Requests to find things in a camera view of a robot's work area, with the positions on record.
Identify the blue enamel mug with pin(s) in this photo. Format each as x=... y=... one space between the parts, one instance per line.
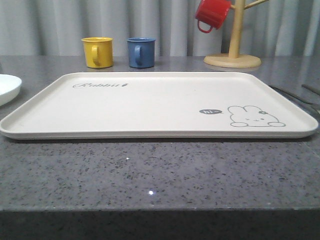
x=141 y=52

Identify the yellow enamel mug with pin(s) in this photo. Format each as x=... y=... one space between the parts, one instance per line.
x=98 y=52

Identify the silver metal fork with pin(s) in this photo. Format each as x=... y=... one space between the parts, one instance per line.
x=291 y=94

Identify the wooden mug tree stand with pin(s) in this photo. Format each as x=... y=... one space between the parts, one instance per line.
x=233 y=59

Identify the red enamel mug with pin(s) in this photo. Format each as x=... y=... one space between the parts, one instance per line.
x=212 y=13

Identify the beige rabbit serving tray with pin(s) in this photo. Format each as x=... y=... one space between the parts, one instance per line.
x=99 y=105

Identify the white round plate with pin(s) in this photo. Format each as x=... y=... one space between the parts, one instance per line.
x=10 y=86

